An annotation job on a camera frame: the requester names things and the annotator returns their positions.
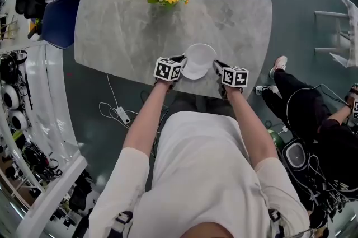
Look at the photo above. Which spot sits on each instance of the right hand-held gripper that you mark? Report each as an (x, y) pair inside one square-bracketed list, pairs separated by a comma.
[(235, 77)]

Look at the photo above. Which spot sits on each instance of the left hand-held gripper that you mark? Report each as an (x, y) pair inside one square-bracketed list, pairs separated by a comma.
[(166, 70)]

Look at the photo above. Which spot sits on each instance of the white plate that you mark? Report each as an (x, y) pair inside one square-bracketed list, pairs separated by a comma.
[(194, 74), (200, 55)]

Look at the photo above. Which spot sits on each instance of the person's left forearm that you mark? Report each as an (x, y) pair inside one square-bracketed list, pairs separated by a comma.
[(145, 122)]

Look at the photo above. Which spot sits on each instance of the person's right forearm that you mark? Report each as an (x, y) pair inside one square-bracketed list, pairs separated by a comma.
[(249, 127)]

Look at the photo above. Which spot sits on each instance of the person's dark trousers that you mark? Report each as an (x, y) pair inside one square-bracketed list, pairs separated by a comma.
[(201, 103)]

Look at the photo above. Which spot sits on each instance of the white power strip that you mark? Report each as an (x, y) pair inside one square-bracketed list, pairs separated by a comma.
[(123, 115)]

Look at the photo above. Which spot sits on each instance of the green round object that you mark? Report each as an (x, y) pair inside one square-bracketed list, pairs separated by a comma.
[(275, 138)]

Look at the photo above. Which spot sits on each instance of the person's white shirt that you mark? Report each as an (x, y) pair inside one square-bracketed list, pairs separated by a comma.
[(201, 175)]

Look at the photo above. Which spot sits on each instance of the white folding stand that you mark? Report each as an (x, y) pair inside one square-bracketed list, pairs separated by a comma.
[(341, 32)]

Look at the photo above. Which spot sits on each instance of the blue chair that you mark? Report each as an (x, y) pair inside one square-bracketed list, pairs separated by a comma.
[(60, 21)]

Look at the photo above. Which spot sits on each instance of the white shelf rack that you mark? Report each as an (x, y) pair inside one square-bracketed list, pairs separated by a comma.
[(42, 133)]

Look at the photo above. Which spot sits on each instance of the black office chair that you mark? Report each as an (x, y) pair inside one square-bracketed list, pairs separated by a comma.
[(35, 0)]

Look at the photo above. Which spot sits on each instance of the white round device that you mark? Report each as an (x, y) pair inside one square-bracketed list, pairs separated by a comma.
[(19, 120), (10, 96)]

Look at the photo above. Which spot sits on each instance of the black round device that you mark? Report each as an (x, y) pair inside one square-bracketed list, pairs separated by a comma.
[(7, 67)]

